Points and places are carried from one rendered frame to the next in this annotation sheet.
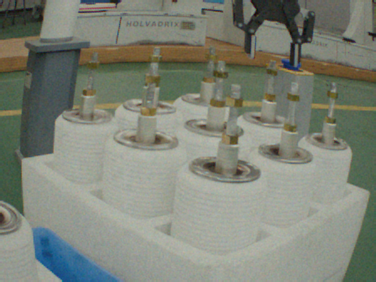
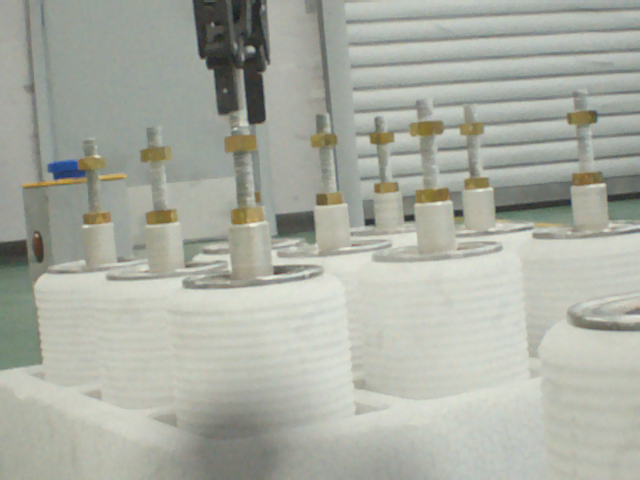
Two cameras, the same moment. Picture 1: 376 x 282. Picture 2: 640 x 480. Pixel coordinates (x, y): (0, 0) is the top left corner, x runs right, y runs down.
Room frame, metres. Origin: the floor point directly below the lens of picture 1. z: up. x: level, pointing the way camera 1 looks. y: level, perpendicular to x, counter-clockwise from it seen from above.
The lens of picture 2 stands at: (0.53, 0.78, 0.31)
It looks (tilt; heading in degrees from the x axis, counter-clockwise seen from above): 3 degrees down; 289
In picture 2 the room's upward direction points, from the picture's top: 5 degrees counter-clockwise
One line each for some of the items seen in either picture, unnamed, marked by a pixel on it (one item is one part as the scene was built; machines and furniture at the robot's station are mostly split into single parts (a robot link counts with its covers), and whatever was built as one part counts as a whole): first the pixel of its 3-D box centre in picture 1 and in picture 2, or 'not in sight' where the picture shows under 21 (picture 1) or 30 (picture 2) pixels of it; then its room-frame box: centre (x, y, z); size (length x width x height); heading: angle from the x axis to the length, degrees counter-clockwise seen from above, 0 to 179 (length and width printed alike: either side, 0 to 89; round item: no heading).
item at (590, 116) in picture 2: (234, 101); (582, 117); (0.64, -0.04, 0.32); 0.02 x 0.02 x 0.01; 56
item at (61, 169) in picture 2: (291, 65); (72, 172); (1.07, -0.17, 0.32); 0.04 x 0.04 x 0.02
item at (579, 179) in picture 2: (230, 138); (587, 178); (0.64, -0.04, 0.29); 0.02 x 0.02 x 0.01; 56
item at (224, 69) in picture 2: (243, 37); (222, 78); (0.88, -0.06, 0.37); 0.03 x 0.01 x 0.05; 99
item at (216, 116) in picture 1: (216, 118); (332, 230); (0.80, -0.03, 0.26); 0.02 x 0.02 x 0.03
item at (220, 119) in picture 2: (252, 46); (229, 97); (0.89, -0.07, 0.36); 0.02 x 0.01 x 0.04; 9
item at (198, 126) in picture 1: (214, 128); (334, 250); (0.80, -0.03, 0.25); 0.08 x 0.08 x 0.01
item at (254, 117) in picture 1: (267, 121); (253, 247); (0.89, -0.11, 0.25); 0.08 x 0.08 x 0.01
